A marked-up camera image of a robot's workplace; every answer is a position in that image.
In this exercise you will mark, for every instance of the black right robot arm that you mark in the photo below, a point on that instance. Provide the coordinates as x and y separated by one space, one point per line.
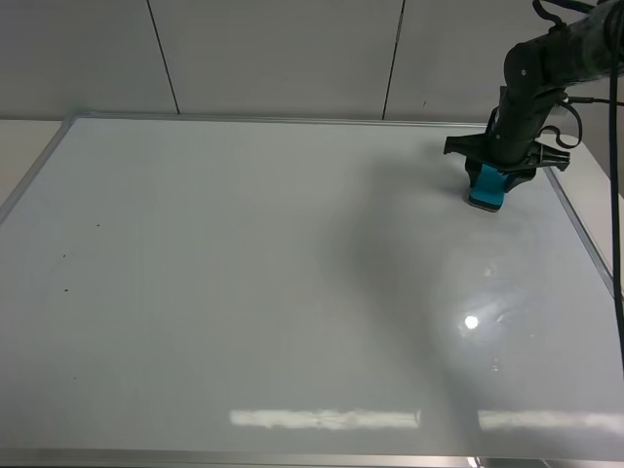
537 75

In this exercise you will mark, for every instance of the teal whiteboard eraser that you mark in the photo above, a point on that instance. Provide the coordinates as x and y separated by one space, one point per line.
488 193

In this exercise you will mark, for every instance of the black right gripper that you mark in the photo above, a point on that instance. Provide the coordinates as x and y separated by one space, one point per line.
509 143

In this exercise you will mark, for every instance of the white board with aluminium frame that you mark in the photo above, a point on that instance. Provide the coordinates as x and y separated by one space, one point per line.
186 292

